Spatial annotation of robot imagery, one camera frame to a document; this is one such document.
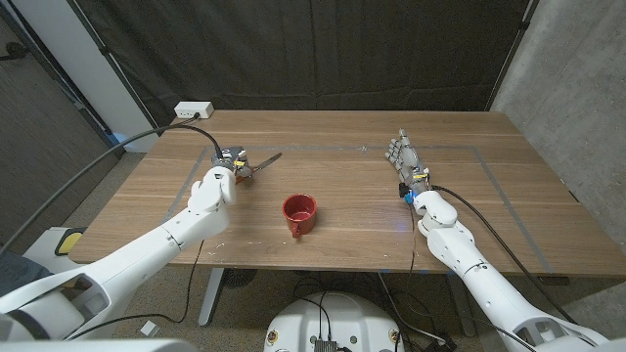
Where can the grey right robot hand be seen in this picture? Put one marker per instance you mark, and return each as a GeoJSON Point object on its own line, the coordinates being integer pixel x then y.
{"type": "Point", "coordinates": [406, 159]}

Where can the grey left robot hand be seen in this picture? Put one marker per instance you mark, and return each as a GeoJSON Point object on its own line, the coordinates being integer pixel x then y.
{"type": "Point", "coordinates": [230, 157]}

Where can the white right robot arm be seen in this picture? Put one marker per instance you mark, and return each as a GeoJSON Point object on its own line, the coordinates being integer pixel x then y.
{"type": "Point", "coordinates": [484, 278]}

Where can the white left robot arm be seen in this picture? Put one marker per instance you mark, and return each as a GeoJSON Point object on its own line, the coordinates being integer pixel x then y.
{"type": "Point", "coordinates": [147, 249]}

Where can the red enamel cup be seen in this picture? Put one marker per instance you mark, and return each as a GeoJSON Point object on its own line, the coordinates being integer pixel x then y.
{"type": "Point", "coordinates": [305, 222]}

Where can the white power strip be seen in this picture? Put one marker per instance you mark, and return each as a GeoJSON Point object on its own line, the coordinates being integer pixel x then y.
{"type": "Point", "coordinates": [193, 109]}

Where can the black round disc under table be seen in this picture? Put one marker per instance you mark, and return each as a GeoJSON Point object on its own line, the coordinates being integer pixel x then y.
{"type": "Point", "coordinates": [239, 277]}

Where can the black backdrop curtain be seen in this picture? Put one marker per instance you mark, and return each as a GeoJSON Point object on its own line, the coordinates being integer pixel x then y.
{"type": "Point", "coordinates": [318, 49]}

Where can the white table leg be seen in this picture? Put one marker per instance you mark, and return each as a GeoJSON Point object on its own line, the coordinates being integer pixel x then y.
{"type": "Point", "coordinates": [211, 298]}

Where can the grey table leg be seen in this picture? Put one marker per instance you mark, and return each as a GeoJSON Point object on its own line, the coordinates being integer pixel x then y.
{"type": "Point", "coordinates": [462, 308]}

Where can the black backdrop pole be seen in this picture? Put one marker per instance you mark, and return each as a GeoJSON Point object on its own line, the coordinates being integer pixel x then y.
{"type": "Point", "coordinates": [524, 24]}
{"type": "Point", "coordinates": [103, 50]}

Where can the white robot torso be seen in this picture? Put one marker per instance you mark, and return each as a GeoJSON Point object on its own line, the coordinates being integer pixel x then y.
{"type": "Point", "coordinates": [352, 318]}

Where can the yellow pad with black rim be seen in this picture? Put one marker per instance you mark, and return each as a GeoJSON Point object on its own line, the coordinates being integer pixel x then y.
{"type": "Point", "coordinates": [71, 243]}

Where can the white paper scrap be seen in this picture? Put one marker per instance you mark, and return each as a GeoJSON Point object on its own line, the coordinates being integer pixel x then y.
{"type": "Point", "coordinates": [148, 328]}

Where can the black floor plug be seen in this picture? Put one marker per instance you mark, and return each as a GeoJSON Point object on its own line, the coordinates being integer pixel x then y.
{"type": "Point", "coordinates": [442, 344]}

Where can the white machine base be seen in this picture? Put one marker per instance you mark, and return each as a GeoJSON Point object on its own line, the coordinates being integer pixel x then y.
{"type": "Point", "coordinates": [46, 242]}

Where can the black box on torso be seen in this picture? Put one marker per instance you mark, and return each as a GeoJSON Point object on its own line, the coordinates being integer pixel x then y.
{"type": "Point", "coordinates": [325, 346]}

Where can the person's leg in jeans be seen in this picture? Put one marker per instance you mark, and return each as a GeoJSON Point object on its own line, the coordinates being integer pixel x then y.
{"type": "Point", "coordinates": [19, 274]}

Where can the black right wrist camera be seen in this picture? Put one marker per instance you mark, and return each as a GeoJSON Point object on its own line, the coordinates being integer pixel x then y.
{"type": "Point", "coordinates": [405, 190]}

